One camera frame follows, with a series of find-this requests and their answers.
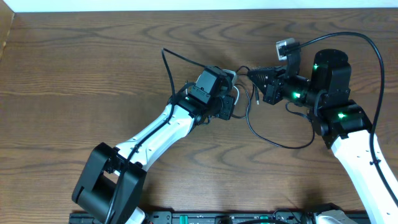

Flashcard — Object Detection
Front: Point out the black usb cable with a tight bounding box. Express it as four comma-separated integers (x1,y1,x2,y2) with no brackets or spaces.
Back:
231,65,316,150

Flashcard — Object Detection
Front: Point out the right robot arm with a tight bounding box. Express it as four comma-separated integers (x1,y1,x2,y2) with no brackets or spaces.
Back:
248,49,397,223

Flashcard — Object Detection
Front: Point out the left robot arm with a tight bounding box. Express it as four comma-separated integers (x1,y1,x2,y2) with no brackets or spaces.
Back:
72,66,238,223

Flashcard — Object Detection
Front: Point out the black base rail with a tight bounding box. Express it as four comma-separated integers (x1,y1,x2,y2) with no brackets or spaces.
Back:
68,203,371,224

